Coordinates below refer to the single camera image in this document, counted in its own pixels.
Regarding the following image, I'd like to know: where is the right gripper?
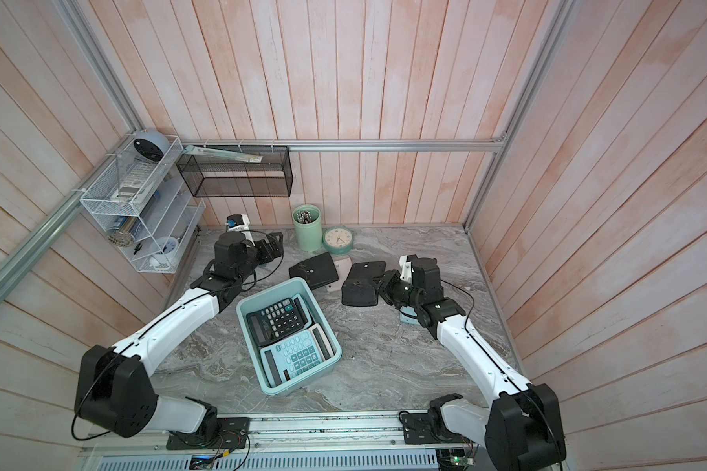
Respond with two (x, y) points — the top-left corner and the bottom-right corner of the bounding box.
(368, 270), (424, 311)

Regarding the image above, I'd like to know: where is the mint green storage box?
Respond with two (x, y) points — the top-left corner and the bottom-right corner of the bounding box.
(237, 278), (343, 396)

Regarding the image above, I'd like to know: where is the black calculator face down small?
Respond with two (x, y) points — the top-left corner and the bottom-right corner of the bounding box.
(341, 261), (386, 307)

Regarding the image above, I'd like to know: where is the black calculator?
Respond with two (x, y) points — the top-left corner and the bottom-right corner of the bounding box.
(247, 294), (312, 347)

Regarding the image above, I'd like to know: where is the large teal calculator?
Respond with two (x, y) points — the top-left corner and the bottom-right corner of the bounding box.
(259, 324), (334, 388)

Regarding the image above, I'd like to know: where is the black calculator face down large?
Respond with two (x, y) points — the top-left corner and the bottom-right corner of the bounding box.
(289, 252), (339, 290)

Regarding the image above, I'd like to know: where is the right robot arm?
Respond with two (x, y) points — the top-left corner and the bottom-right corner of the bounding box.
(373, 255), (567, 470)

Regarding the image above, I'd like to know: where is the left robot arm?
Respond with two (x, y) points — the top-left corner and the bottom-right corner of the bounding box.
(74, 229), (284, 447)

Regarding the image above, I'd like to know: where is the teal calculator face down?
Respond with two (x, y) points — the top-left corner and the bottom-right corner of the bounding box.
(399, 306), (418, 325)

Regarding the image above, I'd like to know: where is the pink calculator back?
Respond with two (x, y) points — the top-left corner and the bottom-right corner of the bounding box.
(326, 257), (353, 292)

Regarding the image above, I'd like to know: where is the green pen cup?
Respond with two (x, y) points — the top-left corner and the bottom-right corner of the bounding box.
(292, 204), (323, 252)

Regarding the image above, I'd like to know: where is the ruler on basket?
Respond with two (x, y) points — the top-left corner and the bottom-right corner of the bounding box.
(184, 144), (263, 164)

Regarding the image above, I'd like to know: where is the grey round speaker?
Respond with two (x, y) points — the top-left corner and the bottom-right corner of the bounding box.
(134, 130), (171, 163)

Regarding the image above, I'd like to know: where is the black wire basket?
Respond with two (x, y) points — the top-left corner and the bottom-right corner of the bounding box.
(177, 144), (294, 198)

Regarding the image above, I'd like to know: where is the white wire shelf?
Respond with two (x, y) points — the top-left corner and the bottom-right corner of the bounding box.
(81, 133), (205, 274)

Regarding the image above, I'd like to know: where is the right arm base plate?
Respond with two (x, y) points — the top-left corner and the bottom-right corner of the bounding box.
(398, 409), (475, 445)

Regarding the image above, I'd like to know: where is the aluminium front rail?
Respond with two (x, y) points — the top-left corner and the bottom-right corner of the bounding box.
(79, 405), (569, 457)

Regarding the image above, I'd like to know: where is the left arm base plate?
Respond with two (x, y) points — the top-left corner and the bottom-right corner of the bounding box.
(166, 416), (251, 451)

